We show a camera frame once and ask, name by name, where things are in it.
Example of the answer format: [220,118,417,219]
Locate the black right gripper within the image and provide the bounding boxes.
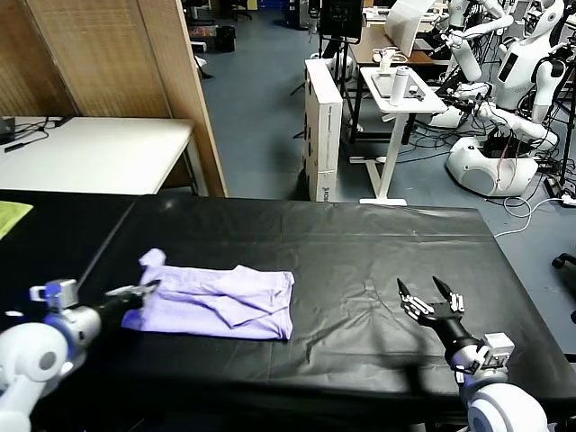
[396,275,473,356]

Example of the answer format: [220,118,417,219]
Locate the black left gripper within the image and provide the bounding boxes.
[96,279,162,323]

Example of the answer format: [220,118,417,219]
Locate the light purple t-shirt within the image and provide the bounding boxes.
[121,247,296,342]

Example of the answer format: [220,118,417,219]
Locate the matte black table cover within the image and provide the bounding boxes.
[0,188,139,338]

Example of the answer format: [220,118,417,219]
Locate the glossy black table cover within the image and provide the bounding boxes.
[44,193,573,432]

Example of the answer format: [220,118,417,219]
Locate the black chair caster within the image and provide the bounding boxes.
[551,253,576,289]

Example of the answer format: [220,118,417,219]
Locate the white rectangular table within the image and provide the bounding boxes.
[0,116,209,197]

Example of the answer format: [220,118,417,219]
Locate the green cloth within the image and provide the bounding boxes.
[0,201,35,241]

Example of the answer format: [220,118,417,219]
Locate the black bar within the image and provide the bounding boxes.
[3,139,38,154]

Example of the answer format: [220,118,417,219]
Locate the white adjustable side table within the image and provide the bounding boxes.
[349,66,449,206]

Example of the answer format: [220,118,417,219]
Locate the tall white cardboard box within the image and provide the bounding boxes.
[303,58,344,203]

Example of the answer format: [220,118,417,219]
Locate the black box device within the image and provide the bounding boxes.
[0,116,17,146]

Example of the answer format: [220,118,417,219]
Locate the white bottle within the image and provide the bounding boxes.
[389,65,411,107]

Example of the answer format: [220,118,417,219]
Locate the gray tablet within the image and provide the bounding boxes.
[371,72,397,99]

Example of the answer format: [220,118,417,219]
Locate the wooden folding screen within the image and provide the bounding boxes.
[0,0,229,198]

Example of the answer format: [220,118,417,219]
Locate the white humanoid robot with base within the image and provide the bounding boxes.
[445,0,569,199]

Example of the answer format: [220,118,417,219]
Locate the small white stand device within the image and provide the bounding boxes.
[372,47,405,74]

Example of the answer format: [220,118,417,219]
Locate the black bin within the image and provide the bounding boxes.
[215,25,237,53]

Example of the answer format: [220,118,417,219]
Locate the brown desk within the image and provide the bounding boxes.
[348,24,451,91]

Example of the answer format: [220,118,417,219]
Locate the white curved panel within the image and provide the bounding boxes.
[384,0,436,59]

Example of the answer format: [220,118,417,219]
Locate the black screen on stand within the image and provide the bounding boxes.
[314,0,365,62]

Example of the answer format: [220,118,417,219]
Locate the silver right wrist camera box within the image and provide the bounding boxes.
[483,332,516,368]

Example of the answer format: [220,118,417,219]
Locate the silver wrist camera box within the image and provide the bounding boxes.
[29,278,78,310]
[483,332,516,368]

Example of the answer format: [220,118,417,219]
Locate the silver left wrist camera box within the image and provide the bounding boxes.
[29,278,78,310]

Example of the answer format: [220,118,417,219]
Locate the white floor cable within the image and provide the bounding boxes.
[494,195,568,239]

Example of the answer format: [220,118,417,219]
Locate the black cable with adapter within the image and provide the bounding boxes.
[13,115,68,136]

